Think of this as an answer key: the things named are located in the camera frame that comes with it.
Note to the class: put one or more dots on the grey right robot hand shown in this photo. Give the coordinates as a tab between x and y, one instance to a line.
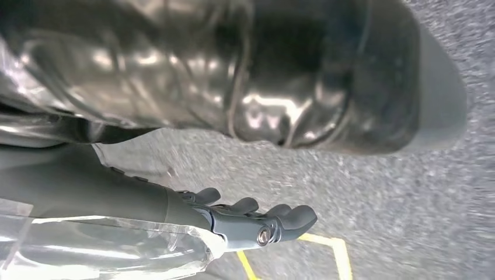
193	69

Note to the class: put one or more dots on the yellow floor tape square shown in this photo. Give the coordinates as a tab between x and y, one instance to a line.
342	259

